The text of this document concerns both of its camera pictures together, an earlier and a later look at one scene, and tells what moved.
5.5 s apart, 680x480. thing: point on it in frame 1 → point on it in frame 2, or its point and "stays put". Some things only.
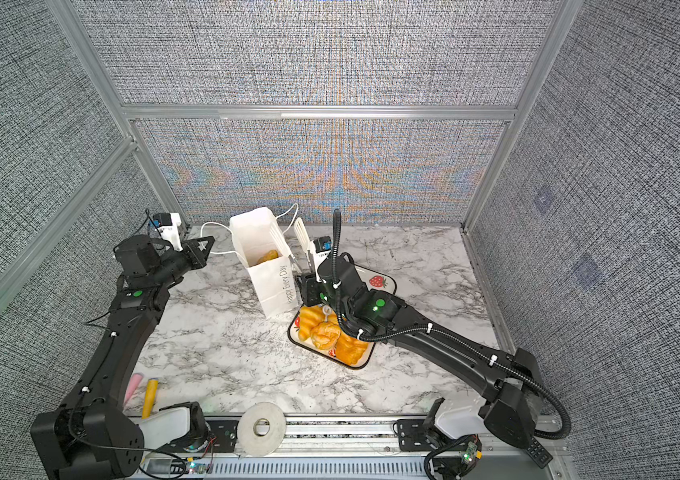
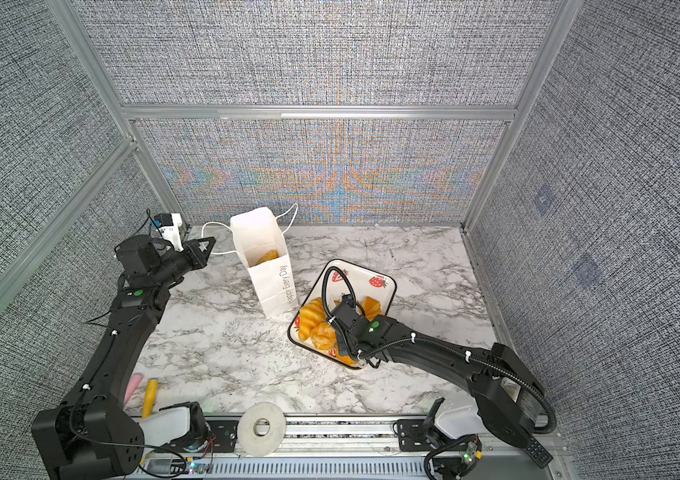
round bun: x=325 y=335 stays put
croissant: x=269 y=255 stays put
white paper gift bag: x=265 y=259 stays put
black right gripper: x=308 y=289 → x=341 y=345
